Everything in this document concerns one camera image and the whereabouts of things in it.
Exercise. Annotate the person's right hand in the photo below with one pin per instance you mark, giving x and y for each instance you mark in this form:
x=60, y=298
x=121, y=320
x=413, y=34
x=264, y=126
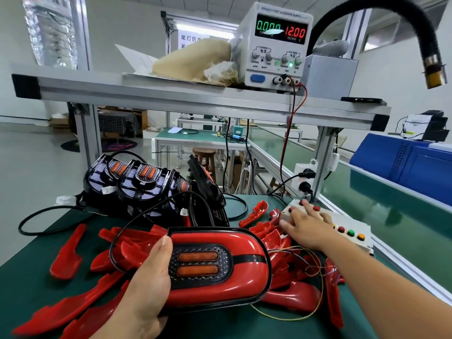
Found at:
x=310, y=229

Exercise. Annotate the person's left hand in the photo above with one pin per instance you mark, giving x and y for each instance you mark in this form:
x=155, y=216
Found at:
x=148, y=293

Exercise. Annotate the person's left thumb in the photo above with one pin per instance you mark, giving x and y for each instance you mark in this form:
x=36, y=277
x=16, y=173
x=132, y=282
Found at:
x=161, y=255

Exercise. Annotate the person's right thumb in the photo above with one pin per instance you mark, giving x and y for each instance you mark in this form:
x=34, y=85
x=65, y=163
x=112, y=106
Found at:
x=287, y=226

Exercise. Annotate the white button control box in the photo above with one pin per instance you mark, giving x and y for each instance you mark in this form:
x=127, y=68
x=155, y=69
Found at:
x=353, y=229

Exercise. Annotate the red tail light assembly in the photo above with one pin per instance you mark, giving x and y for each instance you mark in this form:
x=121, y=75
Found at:
x=226, y=275

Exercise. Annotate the person's right forearm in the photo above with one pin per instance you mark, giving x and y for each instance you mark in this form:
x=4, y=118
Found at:
x=381, y=293

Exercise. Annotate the person's left forearm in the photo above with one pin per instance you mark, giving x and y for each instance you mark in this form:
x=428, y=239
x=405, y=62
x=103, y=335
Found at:
x=127, y=330

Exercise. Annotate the white power socket strip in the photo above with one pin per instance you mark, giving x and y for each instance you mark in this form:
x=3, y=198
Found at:
x=305, y=174

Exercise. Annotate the black tail light housing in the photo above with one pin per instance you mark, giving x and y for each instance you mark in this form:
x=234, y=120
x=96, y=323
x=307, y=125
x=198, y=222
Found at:
x=144, y=183
x=102, y=174
x=206, y=187
x=182, y=187

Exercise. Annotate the pile of red plastic covers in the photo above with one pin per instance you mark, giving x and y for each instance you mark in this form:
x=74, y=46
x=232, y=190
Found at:
x=67, y=259

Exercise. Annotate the green conveyor belt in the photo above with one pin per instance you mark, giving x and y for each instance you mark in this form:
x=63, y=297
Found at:
x=388, y=215

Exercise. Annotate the wooden stool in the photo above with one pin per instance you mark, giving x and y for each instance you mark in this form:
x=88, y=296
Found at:
x=204, y=155

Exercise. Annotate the dark round rug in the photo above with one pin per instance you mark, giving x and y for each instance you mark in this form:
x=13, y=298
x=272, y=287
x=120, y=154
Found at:
x=116, y=145

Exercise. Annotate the green top workbench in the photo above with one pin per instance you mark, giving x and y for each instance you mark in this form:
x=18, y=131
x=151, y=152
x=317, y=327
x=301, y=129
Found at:
x=197, y=137

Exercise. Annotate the blue plastic crate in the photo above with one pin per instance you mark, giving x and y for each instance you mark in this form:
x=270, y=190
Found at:
x=399, y=162

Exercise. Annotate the checkered cloth table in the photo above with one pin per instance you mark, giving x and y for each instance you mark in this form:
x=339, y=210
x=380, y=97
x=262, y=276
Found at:
x=118, y=122

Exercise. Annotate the flat black device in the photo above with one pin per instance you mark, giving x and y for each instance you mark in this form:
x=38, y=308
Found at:
x=363, y=100

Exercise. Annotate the grey metal box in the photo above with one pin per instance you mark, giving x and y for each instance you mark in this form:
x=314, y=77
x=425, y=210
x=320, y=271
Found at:
x=328, y=75

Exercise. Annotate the cardboard box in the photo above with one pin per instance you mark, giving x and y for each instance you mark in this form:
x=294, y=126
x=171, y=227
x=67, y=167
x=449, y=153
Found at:
x=59, y=121

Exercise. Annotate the black and white printer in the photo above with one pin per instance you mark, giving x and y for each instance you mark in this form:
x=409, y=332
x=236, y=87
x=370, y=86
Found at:
x=425, y=125

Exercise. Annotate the white bench power supply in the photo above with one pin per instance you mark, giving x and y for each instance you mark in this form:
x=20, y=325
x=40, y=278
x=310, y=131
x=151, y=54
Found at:
x=272, y=49

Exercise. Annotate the grey rounded cap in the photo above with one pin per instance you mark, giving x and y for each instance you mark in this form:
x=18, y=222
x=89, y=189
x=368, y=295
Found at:
x=330, y=47

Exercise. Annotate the beige crumpled cloth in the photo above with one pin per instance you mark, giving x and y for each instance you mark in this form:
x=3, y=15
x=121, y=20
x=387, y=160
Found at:
x=192, y=59

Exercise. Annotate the white paper sheet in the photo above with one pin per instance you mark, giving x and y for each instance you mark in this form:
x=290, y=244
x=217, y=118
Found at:
x=136, y=59

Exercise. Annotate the white sign board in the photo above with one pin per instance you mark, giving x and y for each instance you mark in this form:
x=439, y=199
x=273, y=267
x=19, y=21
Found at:
x=190, y=38

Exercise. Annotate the clear plastic bag roll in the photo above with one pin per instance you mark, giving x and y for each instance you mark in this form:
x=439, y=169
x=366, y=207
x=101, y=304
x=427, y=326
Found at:
x=53, y=28

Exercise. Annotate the aluminium shelf frame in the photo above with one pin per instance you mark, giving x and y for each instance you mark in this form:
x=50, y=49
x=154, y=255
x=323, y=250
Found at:
x=141, y=93

